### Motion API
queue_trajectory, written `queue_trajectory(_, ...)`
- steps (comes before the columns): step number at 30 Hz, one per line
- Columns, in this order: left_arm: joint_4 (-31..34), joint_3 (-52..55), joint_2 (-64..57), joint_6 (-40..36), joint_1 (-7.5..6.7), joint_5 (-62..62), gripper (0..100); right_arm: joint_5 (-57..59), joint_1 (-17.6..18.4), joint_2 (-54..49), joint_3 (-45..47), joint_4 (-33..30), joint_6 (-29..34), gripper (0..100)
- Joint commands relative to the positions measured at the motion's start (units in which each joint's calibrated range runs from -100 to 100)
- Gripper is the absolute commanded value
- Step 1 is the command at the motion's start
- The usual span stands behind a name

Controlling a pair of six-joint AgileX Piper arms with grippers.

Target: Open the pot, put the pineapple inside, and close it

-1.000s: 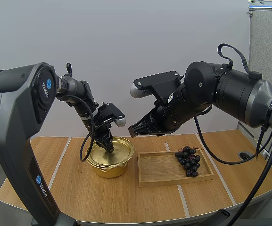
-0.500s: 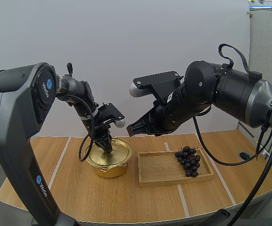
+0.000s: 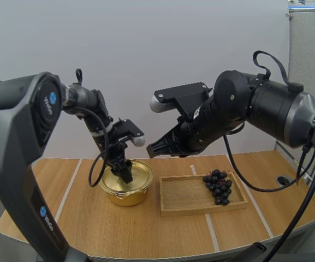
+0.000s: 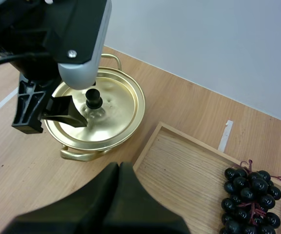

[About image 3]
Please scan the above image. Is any grey partition panel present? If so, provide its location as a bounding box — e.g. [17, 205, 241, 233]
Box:
[287, 10, 315, 150]

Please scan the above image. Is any gold lid with black knob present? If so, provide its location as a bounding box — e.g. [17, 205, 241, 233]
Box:
[102, 160, 153, 192]

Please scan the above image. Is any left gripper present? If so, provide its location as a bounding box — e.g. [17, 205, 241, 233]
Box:
[106, 138, 134, 184]

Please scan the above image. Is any gold pot with two handles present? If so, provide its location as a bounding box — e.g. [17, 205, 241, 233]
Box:
[99, 159, 155, 207]

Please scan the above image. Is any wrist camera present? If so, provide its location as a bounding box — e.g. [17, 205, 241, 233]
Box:
[149, 81, 212, 123]
[110, 118, 147, 148]

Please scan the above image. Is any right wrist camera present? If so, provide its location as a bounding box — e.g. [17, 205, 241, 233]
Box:
[149, 81, 212, 123]

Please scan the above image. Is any white backdrop board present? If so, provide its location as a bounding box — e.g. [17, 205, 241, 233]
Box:
[0, 0, 290, 159]

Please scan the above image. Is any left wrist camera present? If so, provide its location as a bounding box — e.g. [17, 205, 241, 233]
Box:
[110, 118, 147, 148]

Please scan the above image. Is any bunch of dark toy grapes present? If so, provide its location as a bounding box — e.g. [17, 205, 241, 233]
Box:
[202, 169, 234, 206]

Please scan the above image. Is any shallow wooden tray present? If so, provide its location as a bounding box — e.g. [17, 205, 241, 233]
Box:
[159, 171, 249, 218]

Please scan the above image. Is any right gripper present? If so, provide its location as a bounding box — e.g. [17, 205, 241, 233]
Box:
[146, 120, 203, 159]

